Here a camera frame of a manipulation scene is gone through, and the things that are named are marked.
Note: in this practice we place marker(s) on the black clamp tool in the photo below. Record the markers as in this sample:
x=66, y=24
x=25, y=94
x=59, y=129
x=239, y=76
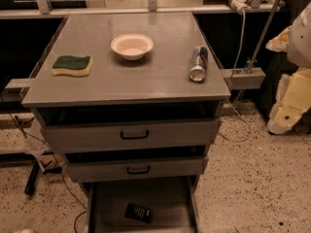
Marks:
x=47, y=165

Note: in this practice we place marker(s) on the grey middle drawer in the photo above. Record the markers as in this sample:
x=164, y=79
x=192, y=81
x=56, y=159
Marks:
x=93, y=172

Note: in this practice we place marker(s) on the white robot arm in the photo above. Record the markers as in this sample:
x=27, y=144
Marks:
x=293, y=98

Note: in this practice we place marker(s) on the white paper bowl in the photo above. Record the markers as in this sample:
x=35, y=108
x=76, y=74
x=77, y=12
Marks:
x=132, y=46

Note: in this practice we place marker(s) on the grey drawer cabinet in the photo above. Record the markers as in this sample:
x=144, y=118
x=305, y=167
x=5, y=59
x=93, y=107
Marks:
x=155, y=87

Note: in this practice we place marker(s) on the grey metal bracket block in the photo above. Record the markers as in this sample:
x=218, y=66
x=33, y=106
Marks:
x=241, y=80

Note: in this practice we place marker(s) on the grey top drawer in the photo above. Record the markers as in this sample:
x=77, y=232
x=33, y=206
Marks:
x=131, y=135

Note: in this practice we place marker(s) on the silver blue drink can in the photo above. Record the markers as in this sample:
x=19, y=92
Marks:
x=198, y=64

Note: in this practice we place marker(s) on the green yellow sponge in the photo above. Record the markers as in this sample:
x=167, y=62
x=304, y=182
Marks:
x=74, y=66

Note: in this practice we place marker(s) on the grey open bottom drawer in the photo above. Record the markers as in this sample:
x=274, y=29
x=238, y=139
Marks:
x=161, y=205

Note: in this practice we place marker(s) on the black rxbar chocolate wrapper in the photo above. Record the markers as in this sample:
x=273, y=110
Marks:
x=138, y=213

